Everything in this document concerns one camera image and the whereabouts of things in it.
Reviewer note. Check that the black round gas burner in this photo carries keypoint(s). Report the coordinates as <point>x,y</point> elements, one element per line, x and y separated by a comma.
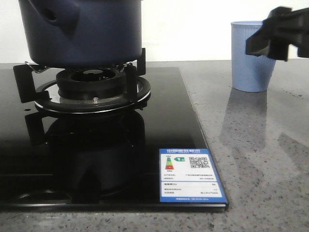
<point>87,84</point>

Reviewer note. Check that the dark blue cooking pot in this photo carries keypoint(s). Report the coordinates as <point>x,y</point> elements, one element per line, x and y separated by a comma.
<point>82,33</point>

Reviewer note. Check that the black pot support grate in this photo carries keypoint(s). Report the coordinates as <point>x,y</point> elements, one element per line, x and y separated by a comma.
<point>46,97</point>

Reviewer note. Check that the light blue ribbed cup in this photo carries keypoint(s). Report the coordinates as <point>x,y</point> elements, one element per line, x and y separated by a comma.
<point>249,73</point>

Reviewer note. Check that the black glass gas stove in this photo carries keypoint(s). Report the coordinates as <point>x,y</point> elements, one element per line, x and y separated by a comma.
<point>96,163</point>

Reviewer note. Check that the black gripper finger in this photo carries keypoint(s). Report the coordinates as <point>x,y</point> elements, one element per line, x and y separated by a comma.
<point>281,28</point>

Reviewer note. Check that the blue energy efficiency label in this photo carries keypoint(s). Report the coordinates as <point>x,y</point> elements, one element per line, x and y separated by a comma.
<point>188,175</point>

